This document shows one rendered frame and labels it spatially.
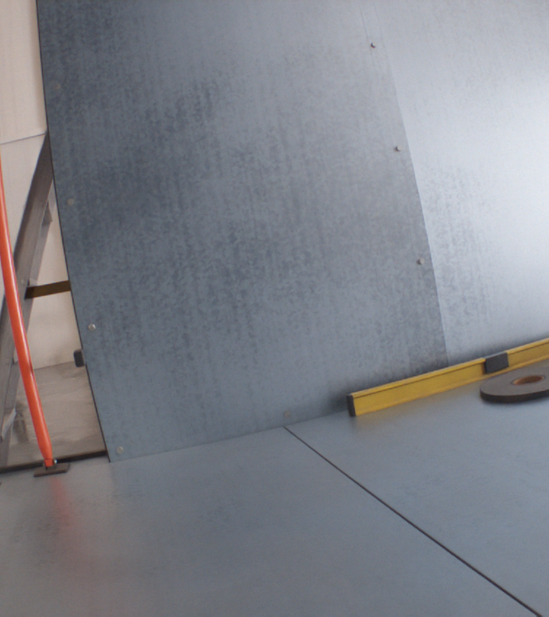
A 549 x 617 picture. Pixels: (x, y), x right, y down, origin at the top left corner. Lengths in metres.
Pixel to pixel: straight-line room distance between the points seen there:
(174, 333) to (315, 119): 0.59
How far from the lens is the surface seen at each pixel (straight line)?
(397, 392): 1.60
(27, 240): 1.96
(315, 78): 1.66
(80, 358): 1.47
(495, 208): 1.80
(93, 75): 1.60
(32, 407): 1.56
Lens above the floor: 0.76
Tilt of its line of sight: 5 degrees down
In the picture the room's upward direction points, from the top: 11 degrees counter-clockwise
